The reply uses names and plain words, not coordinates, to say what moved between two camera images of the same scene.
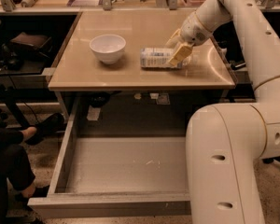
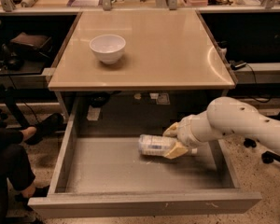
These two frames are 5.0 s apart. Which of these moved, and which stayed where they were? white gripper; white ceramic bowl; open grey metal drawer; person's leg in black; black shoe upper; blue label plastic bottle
Moved: white gripper; blue label plastic bottle
Stayed: person's leg in black; open grey metal drawer; white ceramic bowl; black shoe upper
